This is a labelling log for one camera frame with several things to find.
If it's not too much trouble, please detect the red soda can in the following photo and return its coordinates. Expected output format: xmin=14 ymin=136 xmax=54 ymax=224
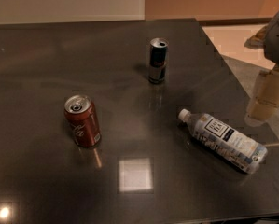
xmin=64 ymin=94 xmax=101 ymax=147

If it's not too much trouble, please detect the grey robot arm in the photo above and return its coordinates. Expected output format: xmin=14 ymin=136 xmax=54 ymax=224
xmin=244 ymin=11 xmax=279 ymax=127

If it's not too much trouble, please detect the blue labelled plastic bottle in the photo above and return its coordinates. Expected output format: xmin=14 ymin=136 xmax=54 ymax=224
xmin=178 ymin=109 xmax=268 ymax=174

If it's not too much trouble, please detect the slim dark energy drink can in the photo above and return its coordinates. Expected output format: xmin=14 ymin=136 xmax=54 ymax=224
xmin=148 ymin=38 xmax=168 ymax=84

